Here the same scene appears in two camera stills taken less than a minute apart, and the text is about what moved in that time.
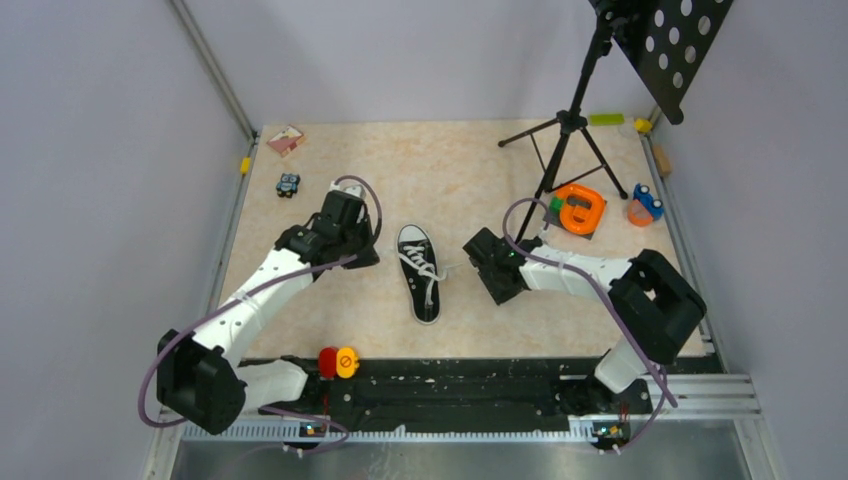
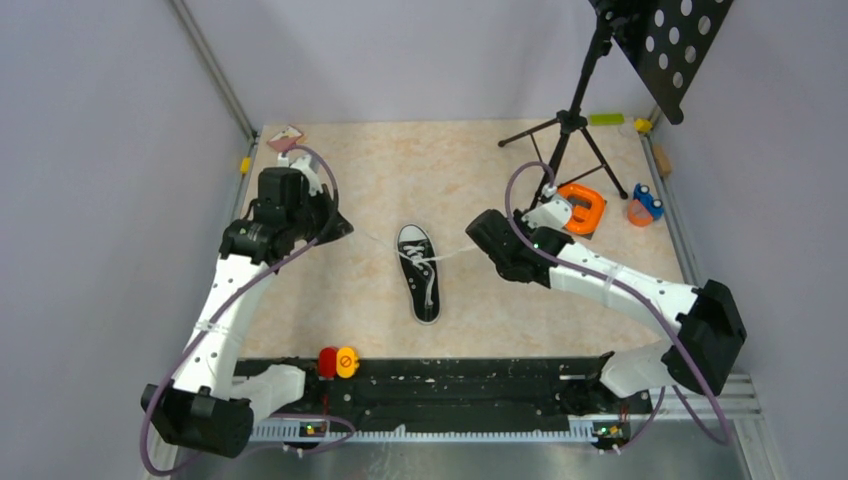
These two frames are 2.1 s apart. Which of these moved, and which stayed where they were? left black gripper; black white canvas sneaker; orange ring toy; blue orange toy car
Moved: left black gripper
Stayed: orange ring toy; black white canvas sneaker; blue orange toy car
